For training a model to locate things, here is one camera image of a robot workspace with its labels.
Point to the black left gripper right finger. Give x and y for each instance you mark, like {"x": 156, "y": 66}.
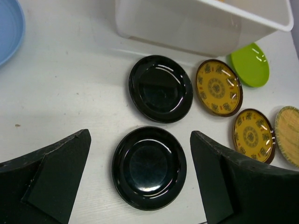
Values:
{"x": 236, "y": 189}

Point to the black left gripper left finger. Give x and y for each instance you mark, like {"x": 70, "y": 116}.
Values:
{"x": 41, "y": 187}

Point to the round woven bamboo plate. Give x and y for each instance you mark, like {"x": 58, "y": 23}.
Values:
{"x": 287, "y": 133}

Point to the light blue plate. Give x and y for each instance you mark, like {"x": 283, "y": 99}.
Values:
{"x": 12, "y": 29}

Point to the white plastic bin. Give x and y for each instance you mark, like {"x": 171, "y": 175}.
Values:
{"x": 207, "y": 27}

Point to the yellow patterned plate lower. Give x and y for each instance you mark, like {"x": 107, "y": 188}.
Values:
{"x": 254, "y": 136}

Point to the yellow patterned plate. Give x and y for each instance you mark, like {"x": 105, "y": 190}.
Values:
{"x": 219, "y": 88}
{"x": 254, "y": 136}

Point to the black plate lower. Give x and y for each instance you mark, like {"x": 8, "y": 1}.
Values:
{"x": 149, "y": 168}

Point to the black plate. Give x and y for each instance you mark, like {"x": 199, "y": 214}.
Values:
{"x": 160, "y": 89}
{"x": 149, "y": 168}

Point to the yellow patterned plate upper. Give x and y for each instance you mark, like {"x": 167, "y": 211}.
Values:
{"x": 219, "y": 88}

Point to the black plate upper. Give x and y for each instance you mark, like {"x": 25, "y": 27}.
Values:
{"x": 160, "y": 89}

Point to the green plate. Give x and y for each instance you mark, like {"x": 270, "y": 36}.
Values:
{"x": 251, "y": 65}

